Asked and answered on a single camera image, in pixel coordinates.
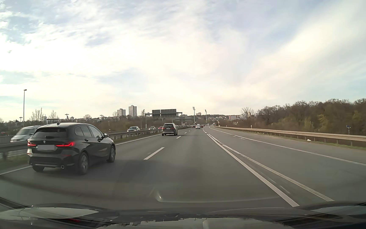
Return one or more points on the row of bare trees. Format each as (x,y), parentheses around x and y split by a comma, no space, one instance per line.
(43,116)

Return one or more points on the road markings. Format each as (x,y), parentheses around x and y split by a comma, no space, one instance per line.
(259,176)

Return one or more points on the silver van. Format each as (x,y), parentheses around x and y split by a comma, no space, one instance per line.
(22,134)

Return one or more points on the queue of distant cars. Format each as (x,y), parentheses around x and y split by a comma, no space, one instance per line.
(201,126)

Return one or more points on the metal guard rail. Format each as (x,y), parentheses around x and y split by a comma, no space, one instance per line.
(5,147)
(329,136)

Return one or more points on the silver car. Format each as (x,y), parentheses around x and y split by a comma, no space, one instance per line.
(133,128)

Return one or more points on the wood of bare trees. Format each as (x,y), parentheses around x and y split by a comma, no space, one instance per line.
(329,116)

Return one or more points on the overhead sign gantry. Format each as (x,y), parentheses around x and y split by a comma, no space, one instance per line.
(167,113)

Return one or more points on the car's own bonnet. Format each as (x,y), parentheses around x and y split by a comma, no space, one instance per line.
(183,219)

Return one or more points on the tall white tower building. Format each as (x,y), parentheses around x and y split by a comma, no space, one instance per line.
(121,112)
(132,111)

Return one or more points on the black hatchback car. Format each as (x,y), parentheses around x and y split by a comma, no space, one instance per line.
(70,146)

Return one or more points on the small blue road sign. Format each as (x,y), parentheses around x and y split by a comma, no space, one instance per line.
(348,128)

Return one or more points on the grey asphalt road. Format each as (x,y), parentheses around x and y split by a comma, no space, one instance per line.
(189,165)

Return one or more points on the dark grey estate car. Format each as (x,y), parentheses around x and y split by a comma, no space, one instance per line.
(169,129)

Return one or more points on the tall lamp post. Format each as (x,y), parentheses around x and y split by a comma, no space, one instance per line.
(23,106)

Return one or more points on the floodlight mast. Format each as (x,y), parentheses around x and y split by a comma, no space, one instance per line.
(193,114)
(206,115)

